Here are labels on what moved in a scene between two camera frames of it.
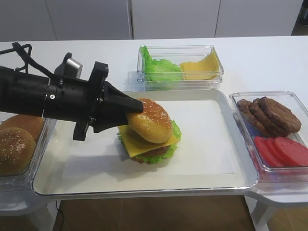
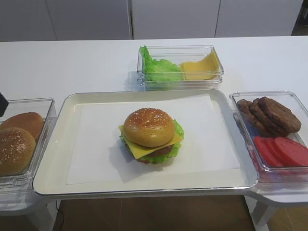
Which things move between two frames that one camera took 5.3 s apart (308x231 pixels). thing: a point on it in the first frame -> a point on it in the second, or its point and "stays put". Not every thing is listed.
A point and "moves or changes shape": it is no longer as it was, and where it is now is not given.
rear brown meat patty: [244, 107] stays put
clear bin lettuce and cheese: [179, 67] stays put
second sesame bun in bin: [17, 147] stays put
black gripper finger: [116, 97] -> [4, 104]
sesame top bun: [153, 124] moves or changes shape
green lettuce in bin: [161, 70] stays put
